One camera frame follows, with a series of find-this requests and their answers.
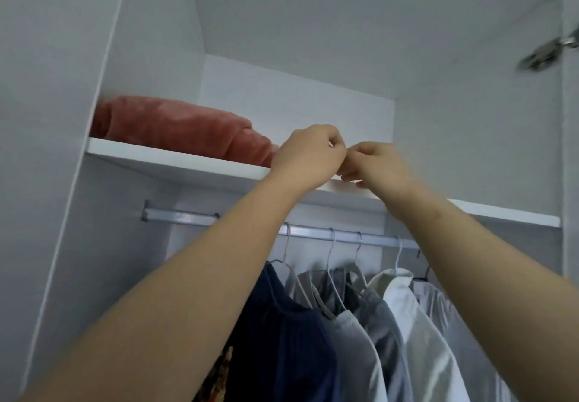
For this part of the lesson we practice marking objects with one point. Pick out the beige wire hanger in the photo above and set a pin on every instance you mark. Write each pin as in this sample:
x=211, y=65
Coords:
x=286, y=243

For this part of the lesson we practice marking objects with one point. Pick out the pink red garment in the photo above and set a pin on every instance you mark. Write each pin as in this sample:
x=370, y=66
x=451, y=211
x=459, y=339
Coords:
x=181, y=125

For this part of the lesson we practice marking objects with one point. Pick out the white wardrobe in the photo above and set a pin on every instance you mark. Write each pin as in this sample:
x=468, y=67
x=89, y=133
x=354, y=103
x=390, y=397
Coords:
x=54, y=144

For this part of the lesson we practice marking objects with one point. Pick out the grey hooded garment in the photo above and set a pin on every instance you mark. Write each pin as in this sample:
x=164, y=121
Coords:
x=389, y=334

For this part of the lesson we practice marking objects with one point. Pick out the blue garment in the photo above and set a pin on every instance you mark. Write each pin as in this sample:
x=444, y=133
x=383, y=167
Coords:
x=280, y=343

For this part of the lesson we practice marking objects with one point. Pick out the person's right forearm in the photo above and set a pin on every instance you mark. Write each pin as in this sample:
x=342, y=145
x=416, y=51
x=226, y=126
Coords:
x=507, y=297

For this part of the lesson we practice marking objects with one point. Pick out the metal door hinge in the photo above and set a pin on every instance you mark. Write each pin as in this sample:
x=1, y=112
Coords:
x=547, y=51

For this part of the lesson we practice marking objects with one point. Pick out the light grey shirt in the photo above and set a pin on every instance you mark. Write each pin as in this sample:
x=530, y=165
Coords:
x=470, y=352

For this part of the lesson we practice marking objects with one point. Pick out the person's left forearm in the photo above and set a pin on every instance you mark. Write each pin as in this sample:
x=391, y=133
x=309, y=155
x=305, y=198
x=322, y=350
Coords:
x=181, y=316

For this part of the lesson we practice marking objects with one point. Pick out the black garment with print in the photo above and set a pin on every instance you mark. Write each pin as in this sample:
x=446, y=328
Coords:
x=215, y=379

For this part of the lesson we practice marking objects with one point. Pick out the person's left hand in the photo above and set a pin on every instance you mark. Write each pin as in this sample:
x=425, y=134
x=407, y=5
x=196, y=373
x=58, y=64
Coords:
x=308, y=157

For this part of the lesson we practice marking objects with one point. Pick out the person's right hand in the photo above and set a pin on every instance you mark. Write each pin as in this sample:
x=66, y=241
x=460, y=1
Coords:
x=384, y=171

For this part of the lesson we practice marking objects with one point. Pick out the cream white shirt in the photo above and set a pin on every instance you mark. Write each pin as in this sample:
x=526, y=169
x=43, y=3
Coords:
x=425, y=343

